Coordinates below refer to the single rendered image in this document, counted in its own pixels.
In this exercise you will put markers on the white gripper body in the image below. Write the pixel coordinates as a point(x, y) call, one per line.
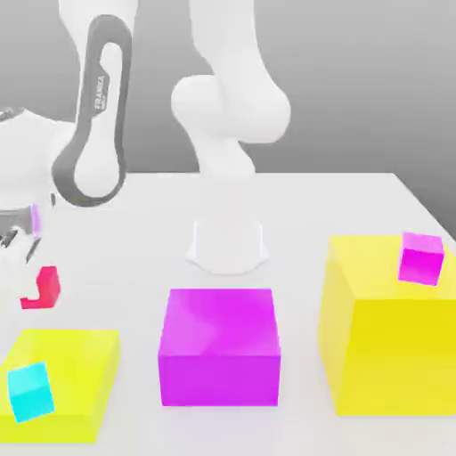
point(25, 265)

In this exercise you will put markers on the small red cube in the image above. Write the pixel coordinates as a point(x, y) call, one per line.
point(50, 285)

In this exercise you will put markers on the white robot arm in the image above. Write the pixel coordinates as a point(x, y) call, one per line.
point(228, 107)

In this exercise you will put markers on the small cyan cube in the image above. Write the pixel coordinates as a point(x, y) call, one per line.
point(30, 392)

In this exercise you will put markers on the small magenta cube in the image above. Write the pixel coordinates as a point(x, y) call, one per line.
point(420, 265)

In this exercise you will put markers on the large lime yellow box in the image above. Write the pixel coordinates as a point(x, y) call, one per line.
point(78, 374)

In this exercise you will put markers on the large magenta box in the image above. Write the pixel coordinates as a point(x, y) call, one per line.
point(219, 356)

